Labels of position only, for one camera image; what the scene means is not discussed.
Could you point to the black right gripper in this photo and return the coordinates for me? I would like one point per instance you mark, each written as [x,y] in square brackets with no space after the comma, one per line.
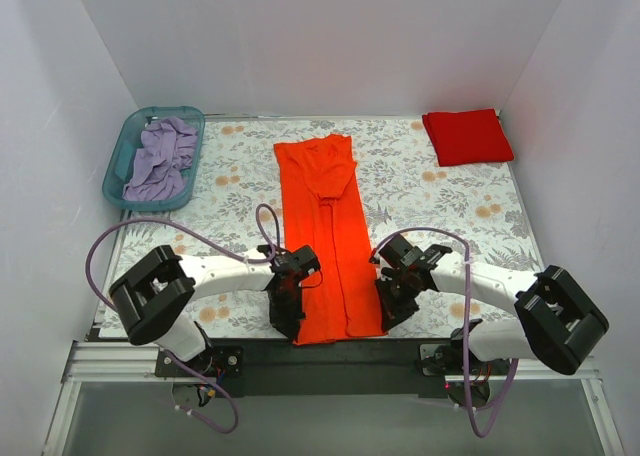
[392,301]

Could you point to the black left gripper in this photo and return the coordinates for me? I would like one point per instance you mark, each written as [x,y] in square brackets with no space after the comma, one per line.
[284,310]

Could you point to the orange t shirt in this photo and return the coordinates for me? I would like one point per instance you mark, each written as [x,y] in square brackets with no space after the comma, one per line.
[322,208]

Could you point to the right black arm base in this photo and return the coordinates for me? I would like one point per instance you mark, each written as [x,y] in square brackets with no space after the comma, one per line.
[444,360]

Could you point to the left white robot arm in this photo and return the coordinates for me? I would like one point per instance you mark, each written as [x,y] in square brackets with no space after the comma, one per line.
[151,297]

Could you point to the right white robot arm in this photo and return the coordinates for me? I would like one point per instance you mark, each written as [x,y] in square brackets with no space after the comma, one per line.
[551,318]

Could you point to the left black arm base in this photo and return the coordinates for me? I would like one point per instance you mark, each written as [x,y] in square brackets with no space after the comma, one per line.
[221,360]

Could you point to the floral patterned table mat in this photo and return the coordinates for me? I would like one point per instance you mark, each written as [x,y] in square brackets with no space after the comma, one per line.
[473,209]

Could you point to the folded red t shirt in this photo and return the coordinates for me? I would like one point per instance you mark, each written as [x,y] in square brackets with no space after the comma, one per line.
[467,137]

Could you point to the teal plastic bin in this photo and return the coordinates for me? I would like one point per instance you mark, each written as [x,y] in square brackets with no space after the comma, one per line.
[121,166]

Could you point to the crumpled lavender t shirt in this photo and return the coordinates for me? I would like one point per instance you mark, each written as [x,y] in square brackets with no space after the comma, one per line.
[168,149]

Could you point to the aluminium rail frame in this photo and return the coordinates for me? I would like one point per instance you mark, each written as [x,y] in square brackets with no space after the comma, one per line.
[358,398]

